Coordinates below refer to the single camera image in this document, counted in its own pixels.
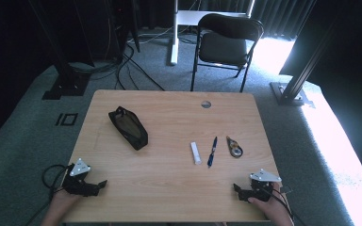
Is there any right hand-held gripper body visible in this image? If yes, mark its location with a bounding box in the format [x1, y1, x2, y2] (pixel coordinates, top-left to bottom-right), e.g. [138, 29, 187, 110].
[242, 169, 283, 203]

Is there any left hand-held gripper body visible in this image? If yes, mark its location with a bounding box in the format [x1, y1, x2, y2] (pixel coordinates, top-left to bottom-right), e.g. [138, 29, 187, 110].
[61, 157, 100, 198]

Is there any blue pen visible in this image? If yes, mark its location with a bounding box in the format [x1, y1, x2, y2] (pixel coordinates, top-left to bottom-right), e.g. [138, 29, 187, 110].
[206, 136, 219, 169]

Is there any white eraser stick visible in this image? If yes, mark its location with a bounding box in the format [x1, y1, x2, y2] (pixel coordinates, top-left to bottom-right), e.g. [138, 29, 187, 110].
[189, 141, 203, 166]

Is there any black pencil case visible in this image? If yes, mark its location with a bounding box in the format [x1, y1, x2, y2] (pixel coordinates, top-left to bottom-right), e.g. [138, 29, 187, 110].
[107, 105, 149, 152]

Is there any person's right hand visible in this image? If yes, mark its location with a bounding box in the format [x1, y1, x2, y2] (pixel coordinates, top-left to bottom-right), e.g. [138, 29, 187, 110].
[248, 183, 291, 222]

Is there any person's left hand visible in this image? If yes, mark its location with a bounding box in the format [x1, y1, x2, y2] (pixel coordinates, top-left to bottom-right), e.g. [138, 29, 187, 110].
[50, 188, 83, 218]

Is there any black metal stand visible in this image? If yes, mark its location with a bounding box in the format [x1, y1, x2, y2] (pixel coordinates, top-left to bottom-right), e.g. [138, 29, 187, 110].
[27, 0, 92, 101]
[269, 0, 347, 107]

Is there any black folding chair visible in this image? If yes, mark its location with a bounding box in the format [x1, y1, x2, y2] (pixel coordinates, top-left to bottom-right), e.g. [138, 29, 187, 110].
[189, 12, 265, 94]

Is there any dark equipment cabinet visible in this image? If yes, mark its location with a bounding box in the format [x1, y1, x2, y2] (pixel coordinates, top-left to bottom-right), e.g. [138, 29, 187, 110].
[105, 0, 141, 62]

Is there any dark curtain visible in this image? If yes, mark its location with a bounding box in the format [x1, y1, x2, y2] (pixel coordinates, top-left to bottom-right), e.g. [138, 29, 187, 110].
[197, 0, 317, 40]

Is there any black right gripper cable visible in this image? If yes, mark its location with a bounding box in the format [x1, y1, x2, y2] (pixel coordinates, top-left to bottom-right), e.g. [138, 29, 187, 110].
[258, 186, 300, 226]

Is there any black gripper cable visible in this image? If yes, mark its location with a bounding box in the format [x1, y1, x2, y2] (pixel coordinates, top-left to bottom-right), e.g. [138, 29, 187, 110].
[258, 186, 300, 226]
[25, 163, 74, 226]

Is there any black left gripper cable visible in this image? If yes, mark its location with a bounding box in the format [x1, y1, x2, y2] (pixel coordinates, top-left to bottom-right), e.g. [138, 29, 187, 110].
[25, 163, 74, 226]

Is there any bundle of floor cables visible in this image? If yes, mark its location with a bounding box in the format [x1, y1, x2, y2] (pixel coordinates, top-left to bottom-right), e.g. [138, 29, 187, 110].
[66, 17, 199, 92]

